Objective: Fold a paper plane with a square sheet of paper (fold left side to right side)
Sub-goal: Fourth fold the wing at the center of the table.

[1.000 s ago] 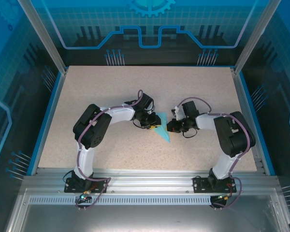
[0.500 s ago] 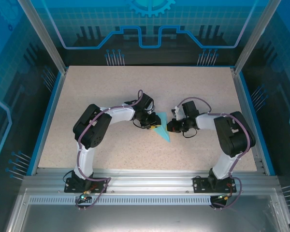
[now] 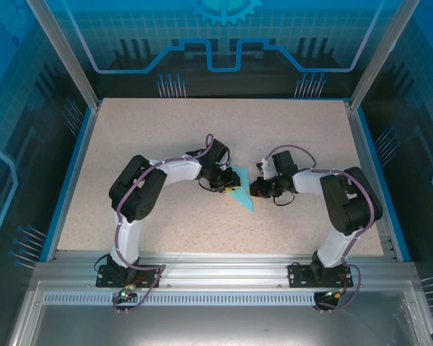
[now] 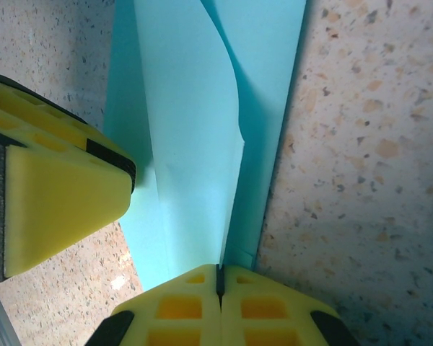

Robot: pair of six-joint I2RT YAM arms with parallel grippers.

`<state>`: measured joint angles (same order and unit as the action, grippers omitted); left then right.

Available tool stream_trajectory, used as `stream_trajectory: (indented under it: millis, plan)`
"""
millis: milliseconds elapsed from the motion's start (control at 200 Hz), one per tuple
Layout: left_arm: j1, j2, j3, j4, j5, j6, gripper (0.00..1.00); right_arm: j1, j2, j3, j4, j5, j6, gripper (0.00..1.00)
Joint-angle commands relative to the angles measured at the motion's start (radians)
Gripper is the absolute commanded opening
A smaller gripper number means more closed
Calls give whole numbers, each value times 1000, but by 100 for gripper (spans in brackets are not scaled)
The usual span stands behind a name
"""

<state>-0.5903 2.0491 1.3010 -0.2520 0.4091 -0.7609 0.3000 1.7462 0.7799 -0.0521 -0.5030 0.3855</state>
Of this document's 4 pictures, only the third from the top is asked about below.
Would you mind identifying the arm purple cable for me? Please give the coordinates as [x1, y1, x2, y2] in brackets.
[114, 133, 214, 315]
[266, 144, 380, 315]

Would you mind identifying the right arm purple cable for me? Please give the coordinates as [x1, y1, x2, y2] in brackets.
[266, 144, 380, 315]

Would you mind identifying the aluminium table side rail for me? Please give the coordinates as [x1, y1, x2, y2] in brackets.
[344, 99, 401, 261]
[52, 100, 102, 261]

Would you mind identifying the blue table edge trim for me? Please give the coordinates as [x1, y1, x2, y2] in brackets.
[38, 106, 95, 262]

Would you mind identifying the shiny metal sheet panel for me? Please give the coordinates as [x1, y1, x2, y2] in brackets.
[6, 280, 433, 346]

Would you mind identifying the left gripper thin black cable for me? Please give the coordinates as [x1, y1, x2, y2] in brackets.
[197, 178, 219, 195]

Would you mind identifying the aluminium frame post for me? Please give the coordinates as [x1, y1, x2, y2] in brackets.
[348, 0, 413, 111]
[25, 0, 102, 111]

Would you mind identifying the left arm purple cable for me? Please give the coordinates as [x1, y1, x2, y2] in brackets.
[114, 133, 214, 315]

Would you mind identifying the right gripper thin black cable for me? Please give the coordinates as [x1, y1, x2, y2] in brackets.
[273, 194, 297, 207]

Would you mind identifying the aluminium frame cross beam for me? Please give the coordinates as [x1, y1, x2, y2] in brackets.
[32, 250, 421, 291]

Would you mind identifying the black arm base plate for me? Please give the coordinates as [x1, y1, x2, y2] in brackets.
[287, 262, 354, 289]
[96, 264, 163, 289]

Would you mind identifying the gripper thin black cable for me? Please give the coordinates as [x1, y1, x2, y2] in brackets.
[273, 194, 297, 207]
[197, 178, 219, 195]

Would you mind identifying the turquoise cloth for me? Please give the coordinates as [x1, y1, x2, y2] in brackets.
[226, 166, 256, 213]

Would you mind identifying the small connector with green light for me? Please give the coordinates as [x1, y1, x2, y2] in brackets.
[323, 286, 347, 300]
[117, 283, 138, 302]

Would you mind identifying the slotted grey cable duct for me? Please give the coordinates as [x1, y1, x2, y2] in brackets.
[43, 292, 394, 307]

